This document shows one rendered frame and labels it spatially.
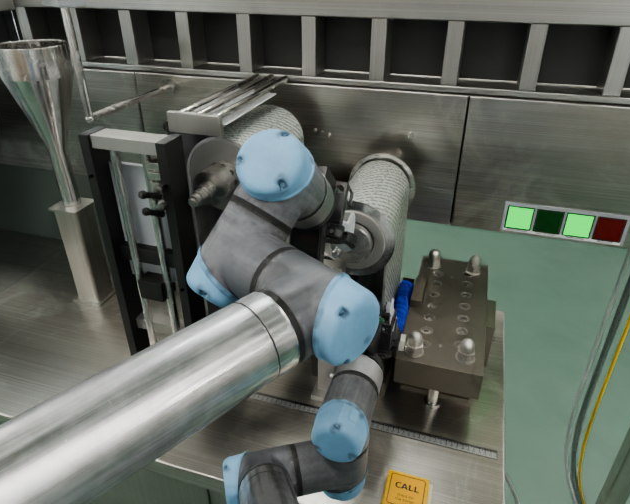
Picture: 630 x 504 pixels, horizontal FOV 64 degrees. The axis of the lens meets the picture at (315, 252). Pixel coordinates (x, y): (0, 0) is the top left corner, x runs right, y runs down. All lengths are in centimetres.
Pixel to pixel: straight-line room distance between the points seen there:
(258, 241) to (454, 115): 72
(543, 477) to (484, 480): 125
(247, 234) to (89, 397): 23
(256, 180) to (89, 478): 30
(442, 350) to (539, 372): 166
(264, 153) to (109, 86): 97
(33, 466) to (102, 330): 99
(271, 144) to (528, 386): 218
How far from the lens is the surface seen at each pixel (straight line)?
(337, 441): 73
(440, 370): 100
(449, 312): 113
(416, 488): 95
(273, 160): 52
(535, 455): 230
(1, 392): 128
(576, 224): 123
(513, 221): 122
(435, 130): 116
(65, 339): 136
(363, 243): 88
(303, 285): 44
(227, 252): 52
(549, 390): 259
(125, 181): 94
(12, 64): 122
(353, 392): 76
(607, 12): 113
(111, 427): 38
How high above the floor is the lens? 169
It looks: 30 degrees down
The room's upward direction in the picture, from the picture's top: straight up
